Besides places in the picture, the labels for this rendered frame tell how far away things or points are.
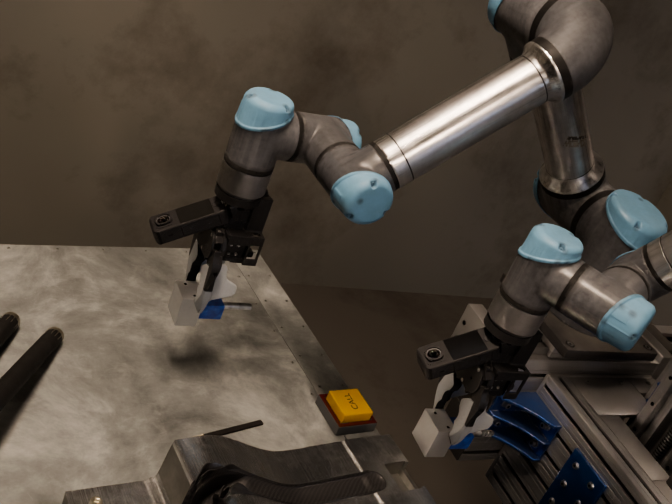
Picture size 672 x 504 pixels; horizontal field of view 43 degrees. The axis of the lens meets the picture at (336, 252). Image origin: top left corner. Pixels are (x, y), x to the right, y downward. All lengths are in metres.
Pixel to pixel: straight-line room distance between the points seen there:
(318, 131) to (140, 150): 1.63
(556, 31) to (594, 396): 0.68
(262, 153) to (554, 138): 0.53
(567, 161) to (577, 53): 0.34
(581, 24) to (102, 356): 0.89
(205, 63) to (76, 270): 1.26
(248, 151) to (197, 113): 1.60
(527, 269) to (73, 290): 0.81
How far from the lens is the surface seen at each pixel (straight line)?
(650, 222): 1.55
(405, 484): 1.35
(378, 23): 2.89
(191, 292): 1.38
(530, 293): 1.19
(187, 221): 1.28
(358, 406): 1.49
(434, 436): 1.32
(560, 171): 1.57
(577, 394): 1.60
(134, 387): 1.42
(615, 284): 1.19
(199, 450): 1.15
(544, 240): 1.17
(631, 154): 3.80
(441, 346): 1.24
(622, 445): 1.55
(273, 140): 1.22
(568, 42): 1.25
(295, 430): 1.44
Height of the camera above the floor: 1.73
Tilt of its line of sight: 28 degrees down
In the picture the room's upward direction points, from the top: 23 degrees clockwise
